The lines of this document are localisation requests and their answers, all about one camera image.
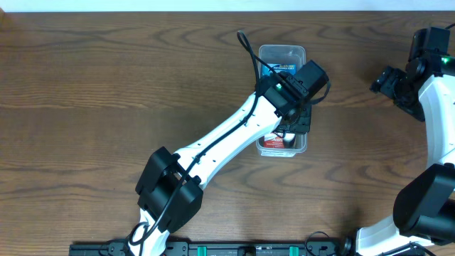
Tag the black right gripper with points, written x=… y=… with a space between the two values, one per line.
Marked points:
x=385 y=82

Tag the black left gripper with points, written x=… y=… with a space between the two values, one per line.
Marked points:
x=301 y=125

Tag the red Panadol box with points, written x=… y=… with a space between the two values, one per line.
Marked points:
x=279 y=140

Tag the blue Kool Fever box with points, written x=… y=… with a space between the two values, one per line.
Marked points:
x=278 y=67

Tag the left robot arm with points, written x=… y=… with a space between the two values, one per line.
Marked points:
x=171 y=186

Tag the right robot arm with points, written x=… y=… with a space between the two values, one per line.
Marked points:
x=423 y=211

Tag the clear plastic container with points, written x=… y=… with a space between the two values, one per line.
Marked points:
x=284 y=54

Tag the black mounting rail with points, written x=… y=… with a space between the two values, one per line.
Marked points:
x=326 y=247

